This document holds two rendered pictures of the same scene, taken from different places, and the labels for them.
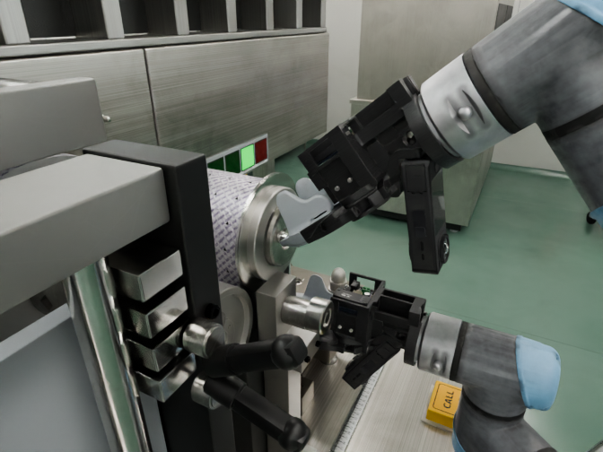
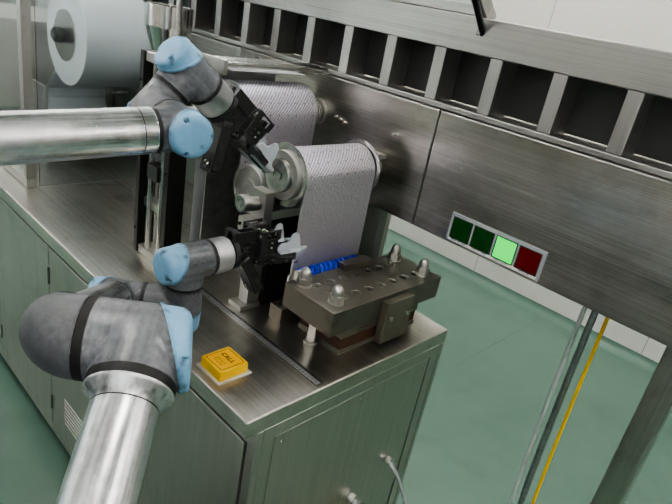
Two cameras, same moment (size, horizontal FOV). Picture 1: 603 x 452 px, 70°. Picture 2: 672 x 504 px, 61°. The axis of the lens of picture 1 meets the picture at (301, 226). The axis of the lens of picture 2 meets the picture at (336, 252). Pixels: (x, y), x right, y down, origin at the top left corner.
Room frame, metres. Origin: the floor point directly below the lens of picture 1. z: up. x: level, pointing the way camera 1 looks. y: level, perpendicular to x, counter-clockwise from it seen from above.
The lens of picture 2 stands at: (0.91, -1.16, 1.63)
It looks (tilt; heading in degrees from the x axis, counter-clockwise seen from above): 23 degrees down; 104
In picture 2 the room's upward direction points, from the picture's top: 11 degrees clockwise
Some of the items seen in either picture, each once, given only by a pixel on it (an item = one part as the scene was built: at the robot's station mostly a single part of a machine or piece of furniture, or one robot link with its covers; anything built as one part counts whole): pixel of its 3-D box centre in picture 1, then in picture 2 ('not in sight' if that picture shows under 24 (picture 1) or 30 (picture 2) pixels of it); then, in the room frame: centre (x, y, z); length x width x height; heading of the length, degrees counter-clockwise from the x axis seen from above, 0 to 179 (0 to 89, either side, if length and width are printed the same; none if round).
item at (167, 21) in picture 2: not in sight; (169, 16); (-0.13, 0.46, 1.50); 0.14 x 0.14 x 0.06
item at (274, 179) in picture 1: (271, 232); (285, 174); (0.47, 0.04, 1.25); 0.15 x 0.01 x 0.15; 153
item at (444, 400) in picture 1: (452, 406); (224, 363); (0.50, -0.25, 0.91); 0.07 x 0.07 x 0.02; 63
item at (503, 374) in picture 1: (502, 366); (185, 263); (0.39, -0.24, 1.11); 0.11 x 0.08 x 0.09; 63
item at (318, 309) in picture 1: (319, 315); (243, 202); (0.40, -0.02, 1.18); 0.04 x 0.02 x 0.04; 153
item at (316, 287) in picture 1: (314, 291); (294, 244); (0.53, -0.02, 1.12); 0.09 x 0.03 x 0.06; 54
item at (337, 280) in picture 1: (338, 278); (337, 293); (0.67, -0.07, 1.05); 0.04 x 0.04 x 0.04
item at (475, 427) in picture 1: (495, 433); (174, 304); (0.37, -0.25, 1.01); 0.11 x 0.08 x 0.11; 21
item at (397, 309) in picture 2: not in sight; (395, 318); (0.79, 0.07, 0.96); 0.10 x 0.03 x 0.11; 63
